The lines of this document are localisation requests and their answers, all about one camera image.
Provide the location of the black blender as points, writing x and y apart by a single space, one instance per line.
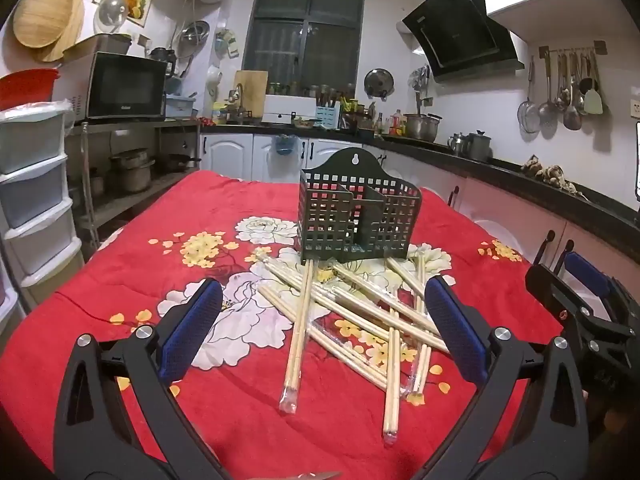
164 62

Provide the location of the steel mesh strainer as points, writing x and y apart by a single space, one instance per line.
529 115

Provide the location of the large steel stock pot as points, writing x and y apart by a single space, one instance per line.
422 127

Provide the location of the dark kitchen window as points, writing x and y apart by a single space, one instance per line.
300 35

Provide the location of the steel pot lid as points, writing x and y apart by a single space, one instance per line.
378 83

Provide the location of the dark green perforated utensil basket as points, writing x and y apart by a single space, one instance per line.
395 220

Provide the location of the dark serving spoon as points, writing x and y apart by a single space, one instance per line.
572 117

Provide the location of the steel pots on counter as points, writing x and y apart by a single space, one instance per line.
481 147

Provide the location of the black wok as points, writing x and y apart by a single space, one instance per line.
180 161

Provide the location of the hanging steel bowl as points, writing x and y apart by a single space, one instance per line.
194 37

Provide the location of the blue knife holder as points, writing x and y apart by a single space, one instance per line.
327 116

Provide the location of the group of condiment bottles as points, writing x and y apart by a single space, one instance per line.
392 124

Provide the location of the wooden cutting board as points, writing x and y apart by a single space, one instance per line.
250 92

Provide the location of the red floral blanket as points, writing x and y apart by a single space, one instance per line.
240 410

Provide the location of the pale green spatula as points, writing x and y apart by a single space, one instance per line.
594 100

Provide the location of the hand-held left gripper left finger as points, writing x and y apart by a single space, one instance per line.
192 330

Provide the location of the blue hanging bag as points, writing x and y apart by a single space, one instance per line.
285 146

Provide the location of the white lower kitchen cabinets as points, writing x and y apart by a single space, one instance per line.
230 155

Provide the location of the pile of chopsticks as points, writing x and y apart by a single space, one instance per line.
350 305

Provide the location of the pale blue storage box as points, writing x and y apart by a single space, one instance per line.
180 107

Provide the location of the glass pot lid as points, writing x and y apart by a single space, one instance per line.
111 12

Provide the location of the steel kitchen faucet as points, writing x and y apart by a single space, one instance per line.
239 97

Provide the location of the black kitchen countertop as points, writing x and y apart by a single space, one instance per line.
575 205

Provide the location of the metal box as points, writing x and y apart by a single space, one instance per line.
100 44

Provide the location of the metal storage shelf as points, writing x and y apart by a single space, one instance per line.
125 125

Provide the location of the white plastic drawer unit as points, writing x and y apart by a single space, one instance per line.
32 170

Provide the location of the red plastic bucket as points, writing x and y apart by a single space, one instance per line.
25 87

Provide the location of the white hanging pot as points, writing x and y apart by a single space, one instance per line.
214 82

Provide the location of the white dish cabinet box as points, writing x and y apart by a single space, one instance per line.
287 110

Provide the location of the wooden utensil hanging rail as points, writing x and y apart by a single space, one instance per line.
597 46

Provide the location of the steel skimmer ladle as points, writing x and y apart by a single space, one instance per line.
548 112

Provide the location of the black range hood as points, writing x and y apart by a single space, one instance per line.
460 30

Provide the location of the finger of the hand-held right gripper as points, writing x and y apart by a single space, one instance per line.
589 274
555 292

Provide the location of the small steel kettle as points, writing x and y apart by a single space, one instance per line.
457 145

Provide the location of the brown lumpy produce pile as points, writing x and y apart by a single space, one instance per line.
550 172

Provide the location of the round bamboo tray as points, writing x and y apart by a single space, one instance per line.
45 10

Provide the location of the black microwave oven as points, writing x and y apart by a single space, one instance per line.
127 85

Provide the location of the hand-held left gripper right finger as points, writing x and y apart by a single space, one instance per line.
455 325

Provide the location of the yellow plastic container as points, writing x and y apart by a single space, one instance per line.
219 114

